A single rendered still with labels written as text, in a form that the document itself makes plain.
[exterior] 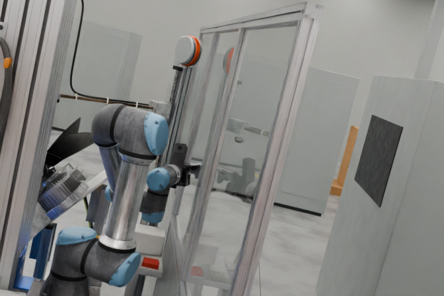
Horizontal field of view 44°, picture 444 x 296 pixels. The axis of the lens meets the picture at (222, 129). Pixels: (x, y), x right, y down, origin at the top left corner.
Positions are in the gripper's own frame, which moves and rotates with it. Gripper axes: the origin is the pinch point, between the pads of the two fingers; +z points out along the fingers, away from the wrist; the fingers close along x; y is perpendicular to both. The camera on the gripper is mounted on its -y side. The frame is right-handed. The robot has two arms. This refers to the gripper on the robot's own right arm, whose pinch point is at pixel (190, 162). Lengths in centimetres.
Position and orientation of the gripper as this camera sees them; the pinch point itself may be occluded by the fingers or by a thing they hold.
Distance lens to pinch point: 220.6
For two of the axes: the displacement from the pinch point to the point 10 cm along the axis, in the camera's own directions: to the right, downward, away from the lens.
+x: 9.6, 1.2, -2.7
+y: -1.0, 9.9, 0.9
